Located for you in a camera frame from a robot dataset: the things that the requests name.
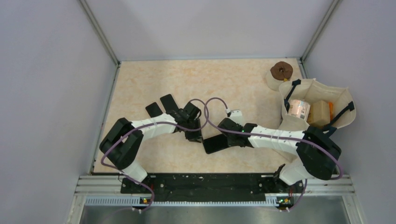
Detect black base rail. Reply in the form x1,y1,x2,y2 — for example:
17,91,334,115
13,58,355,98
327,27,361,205
120,173,304,202

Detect orange item in bag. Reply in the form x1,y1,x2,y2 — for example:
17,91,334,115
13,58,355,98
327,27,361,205
328,102,333,121

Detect aluminium frame rail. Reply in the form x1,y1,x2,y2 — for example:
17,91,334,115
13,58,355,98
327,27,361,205
66,175,366,224

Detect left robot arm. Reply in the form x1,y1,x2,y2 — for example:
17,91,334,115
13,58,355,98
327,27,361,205
99,100,202,193

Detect cream canvas tote bag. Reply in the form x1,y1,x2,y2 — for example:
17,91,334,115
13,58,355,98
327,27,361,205
277,79,356,135

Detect brown cardboard box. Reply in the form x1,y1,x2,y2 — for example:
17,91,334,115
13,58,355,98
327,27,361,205
307,100,330,127

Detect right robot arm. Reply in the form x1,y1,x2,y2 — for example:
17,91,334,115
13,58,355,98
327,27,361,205
217,110,341,192

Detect blue-edged black phone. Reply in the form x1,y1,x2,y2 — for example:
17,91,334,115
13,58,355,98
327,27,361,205
203,134,230,154

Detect pink patterned roll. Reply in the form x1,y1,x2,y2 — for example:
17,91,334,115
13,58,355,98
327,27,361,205
288,99,311,121

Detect brown-topped paper roll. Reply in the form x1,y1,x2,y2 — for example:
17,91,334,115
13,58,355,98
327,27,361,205
265,61,293,91

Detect white-edged black phone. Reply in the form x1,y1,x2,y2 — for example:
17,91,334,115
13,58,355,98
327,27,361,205
145,102,163,118

